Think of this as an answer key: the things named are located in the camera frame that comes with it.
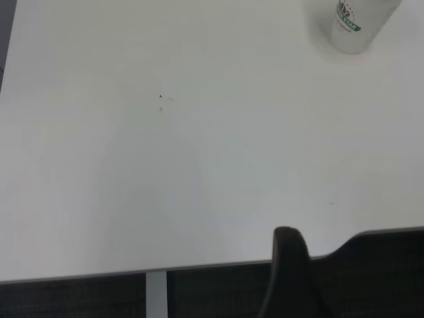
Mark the white table leg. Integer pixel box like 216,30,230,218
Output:
145,271,168,318

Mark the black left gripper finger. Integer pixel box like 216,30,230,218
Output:
264,226,332,318

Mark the white paper coffee cup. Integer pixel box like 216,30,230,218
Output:
330,0,404,55

